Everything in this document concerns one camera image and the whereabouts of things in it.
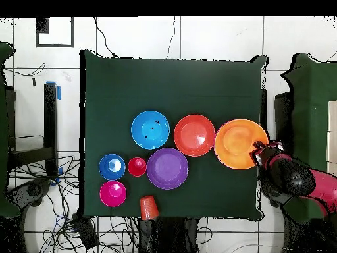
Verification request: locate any black floor cable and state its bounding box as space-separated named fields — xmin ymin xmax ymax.
xmin=93 ymin=17 xmax=118 ymax=58

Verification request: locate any black square floor frame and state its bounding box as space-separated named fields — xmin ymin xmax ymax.
xmin=35 ymin=17 xmax=74 ymax=48

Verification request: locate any blue cable bundle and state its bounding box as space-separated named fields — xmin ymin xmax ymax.
xmin=53 ymin=213 xmax=66 ymax=233

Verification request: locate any small dark blue bowl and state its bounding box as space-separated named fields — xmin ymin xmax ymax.
xmin=98 ymin=154 xmax=126 ymax=181

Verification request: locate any purple bowl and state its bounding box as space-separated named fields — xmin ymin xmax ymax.
xmin=146 ymin=147 xmax=190 ymax=190

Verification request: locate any small pink bowl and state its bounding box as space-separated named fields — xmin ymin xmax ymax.
xmin=99 ymin=180 xmax=128 ymax=208

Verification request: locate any dark green table cloth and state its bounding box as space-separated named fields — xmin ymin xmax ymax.
xmin=79 ymin=49 xmax=269 ymax=221

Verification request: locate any large orange bowl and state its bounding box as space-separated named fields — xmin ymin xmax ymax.
xmin=213 ymin=119 xmax=269 ymax=170

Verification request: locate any black power adapter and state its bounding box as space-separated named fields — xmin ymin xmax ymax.
xmin=72 ymin=215 xmax=100 ymax=250

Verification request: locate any black stand post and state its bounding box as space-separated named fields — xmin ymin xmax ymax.
xmin=7 ymin=82 xmax=60 ymax=179

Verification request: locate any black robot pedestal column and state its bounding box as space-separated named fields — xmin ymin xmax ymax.
xmin=138 ymin=217 xmax=200 ymax=253

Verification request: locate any green cloth neighbouring table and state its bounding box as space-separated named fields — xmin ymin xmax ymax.
xmin=280 ymin=52 xmax=337 ymax=225
xmin=0 ymin=42 xmax=20 ymax=218

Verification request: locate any orange cup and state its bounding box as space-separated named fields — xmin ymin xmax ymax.
xmin=139 ymin=195 xmax=161 ymax=221

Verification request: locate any red cup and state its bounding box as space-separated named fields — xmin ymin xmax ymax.
xmin=127 ymin=157 xmax=147 ymax=177

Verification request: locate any red-orange bowl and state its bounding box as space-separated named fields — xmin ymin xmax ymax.
xmin=173 ymin=113 xmax=217 ymax=158

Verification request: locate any light blue bowl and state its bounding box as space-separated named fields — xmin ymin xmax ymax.
xmin=130 ymin=110 xmax=170 ymax=150

